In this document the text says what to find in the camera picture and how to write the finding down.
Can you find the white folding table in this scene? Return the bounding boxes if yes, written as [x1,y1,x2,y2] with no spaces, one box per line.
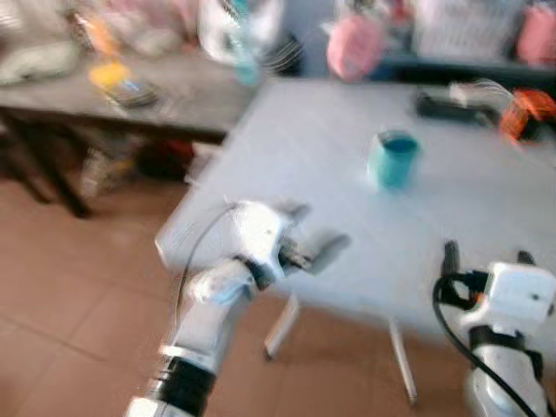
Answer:
[155,76,556,409]

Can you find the teal cup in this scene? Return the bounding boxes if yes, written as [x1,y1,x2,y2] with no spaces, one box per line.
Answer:
[368,129,421,191]

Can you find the dark red object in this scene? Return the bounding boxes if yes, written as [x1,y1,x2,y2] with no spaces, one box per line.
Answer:
[139,139,197,180]

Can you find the orange and black object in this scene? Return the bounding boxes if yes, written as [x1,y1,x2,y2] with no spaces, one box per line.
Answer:
[499,89,556,143]

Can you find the flat black object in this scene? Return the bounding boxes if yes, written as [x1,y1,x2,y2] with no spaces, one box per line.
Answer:
[414,89,503,128]

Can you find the grey topped dark table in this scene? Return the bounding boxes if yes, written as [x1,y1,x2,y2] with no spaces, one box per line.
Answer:
[0,52,261,218]

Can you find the teal bottle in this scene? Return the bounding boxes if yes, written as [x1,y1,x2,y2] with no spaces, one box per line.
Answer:
[228,0,261,85]

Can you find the pink bag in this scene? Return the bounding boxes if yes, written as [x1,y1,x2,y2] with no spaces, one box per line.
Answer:
[327,15,386,84]

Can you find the dark low bench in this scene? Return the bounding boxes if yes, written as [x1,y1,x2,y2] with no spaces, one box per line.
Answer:
[374,54,556,89]

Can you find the clear plastic bag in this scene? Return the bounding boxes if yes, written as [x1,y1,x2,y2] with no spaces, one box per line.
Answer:
[83,130,144,197]

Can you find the white plastic bag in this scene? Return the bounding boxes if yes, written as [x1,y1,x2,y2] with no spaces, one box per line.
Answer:
[197,0,286,68]

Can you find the pink plastic basket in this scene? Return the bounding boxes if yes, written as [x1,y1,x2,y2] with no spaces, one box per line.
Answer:
[516,3,556,67]

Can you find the white plastic basket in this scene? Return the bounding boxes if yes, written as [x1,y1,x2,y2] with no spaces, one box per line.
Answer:
[412,0,525,62]

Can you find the small yellow object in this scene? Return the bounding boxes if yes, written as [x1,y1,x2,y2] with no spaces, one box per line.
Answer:
[89,61,133,89]

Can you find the orange packet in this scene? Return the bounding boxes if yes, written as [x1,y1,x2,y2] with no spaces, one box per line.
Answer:
[85,13,121,60]

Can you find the whitish cloth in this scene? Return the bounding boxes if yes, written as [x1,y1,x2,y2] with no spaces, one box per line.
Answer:
[0,39,81,86]

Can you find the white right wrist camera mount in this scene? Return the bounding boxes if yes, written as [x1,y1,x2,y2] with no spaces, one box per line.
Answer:
[485,262,556,329]

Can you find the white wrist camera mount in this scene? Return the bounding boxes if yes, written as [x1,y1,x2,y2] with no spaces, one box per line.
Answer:
[224,200,298,281]
[485,262,556,329]

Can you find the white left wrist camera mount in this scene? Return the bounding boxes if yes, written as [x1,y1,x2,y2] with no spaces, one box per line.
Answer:
[224,200,298,281]

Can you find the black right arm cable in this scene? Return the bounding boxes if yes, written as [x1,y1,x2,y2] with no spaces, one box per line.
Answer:
[432,275,541,417]

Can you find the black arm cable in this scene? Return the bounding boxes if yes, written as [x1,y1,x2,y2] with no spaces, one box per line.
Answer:
[432,275,541,417]
[173,202,241,336]

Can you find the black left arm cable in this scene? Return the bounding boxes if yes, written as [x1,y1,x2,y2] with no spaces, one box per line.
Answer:
[173,202,241,336]

